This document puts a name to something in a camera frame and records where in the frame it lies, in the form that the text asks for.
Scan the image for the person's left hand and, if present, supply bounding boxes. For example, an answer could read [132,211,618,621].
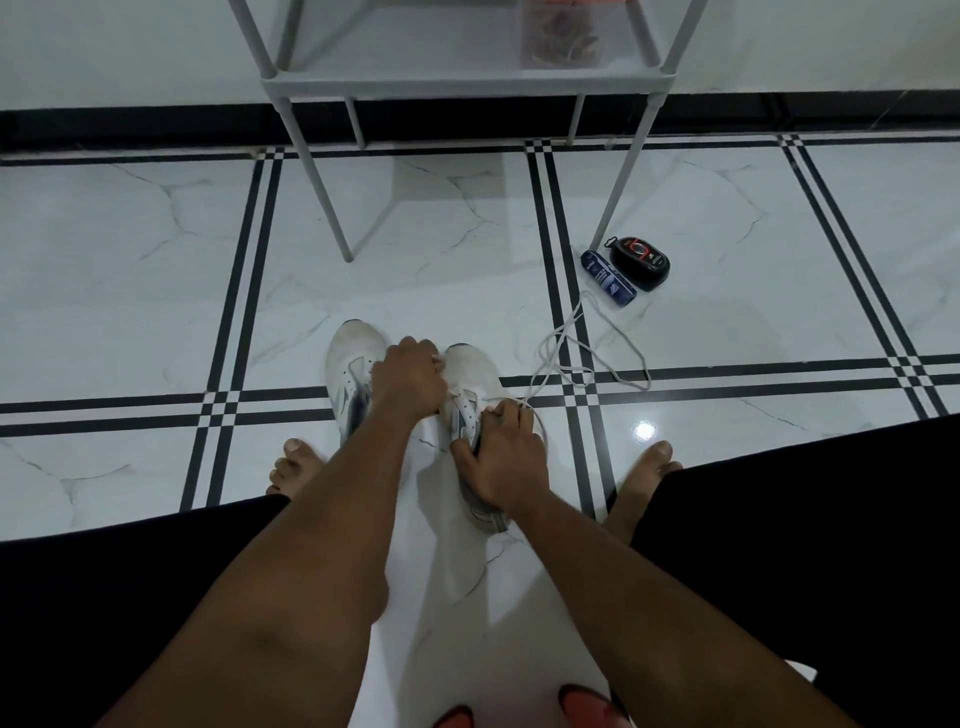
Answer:
[368,335,451,426]

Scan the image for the person's right hand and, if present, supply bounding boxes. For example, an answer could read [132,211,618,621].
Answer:
[449,397,553,520]

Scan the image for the white grey sneaker shoe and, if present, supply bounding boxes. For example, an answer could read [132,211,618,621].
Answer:
[323,318,392,448]
[437,343,553,536]

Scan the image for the grey white shoelace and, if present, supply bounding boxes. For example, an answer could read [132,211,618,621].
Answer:
[479,290,655,411]

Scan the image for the clear container with red lid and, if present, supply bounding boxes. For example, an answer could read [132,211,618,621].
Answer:
[518,0,628,71]

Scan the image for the clear box with red lid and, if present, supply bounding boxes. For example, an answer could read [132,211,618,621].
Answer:
[524,5,606,70]

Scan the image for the person's left forearm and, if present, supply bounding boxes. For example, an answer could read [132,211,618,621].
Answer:
[97,408,423,728]

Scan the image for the person's right forearm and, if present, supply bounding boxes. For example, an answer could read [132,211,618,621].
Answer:
[513,485,860,728]

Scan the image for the person's right foot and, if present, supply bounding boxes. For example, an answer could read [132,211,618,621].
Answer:
[602,440,685,546]

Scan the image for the person's foot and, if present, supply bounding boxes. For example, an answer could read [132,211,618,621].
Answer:
[265,437,328,501]
[602,440,685,546]

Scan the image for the person's left foot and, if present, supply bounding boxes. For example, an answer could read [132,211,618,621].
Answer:
[265,437,328,501]

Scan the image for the grey metal shelf rack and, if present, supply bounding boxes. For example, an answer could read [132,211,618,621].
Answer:
[224,0,710,265]

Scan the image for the black oval polish bottle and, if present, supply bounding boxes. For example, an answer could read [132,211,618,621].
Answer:
[602,235,673,295]

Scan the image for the black shorts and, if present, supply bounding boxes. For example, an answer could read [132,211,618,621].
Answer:
[0,413,960,728]

